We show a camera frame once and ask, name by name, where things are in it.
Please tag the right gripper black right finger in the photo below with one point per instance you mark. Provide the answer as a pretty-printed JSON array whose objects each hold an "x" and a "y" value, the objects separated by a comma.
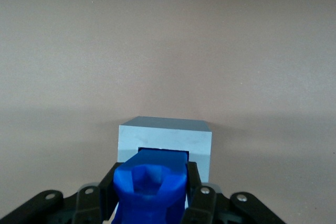
[{"x": 204, "y": 205}]

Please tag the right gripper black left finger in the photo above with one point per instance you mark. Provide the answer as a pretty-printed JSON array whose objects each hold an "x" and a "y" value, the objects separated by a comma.
[{"x": 86, "y": 203}]

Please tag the gray square base block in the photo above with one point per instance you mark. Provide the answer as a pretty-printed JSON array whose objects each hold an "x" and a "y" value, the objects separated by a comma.
[{"x": 162, "y": 136}]

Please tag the blue plastic insert part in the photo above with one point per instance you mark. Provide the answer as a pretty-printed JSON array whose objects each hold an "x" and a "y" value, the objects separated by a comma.
[{"x": 149, "y": 203}]

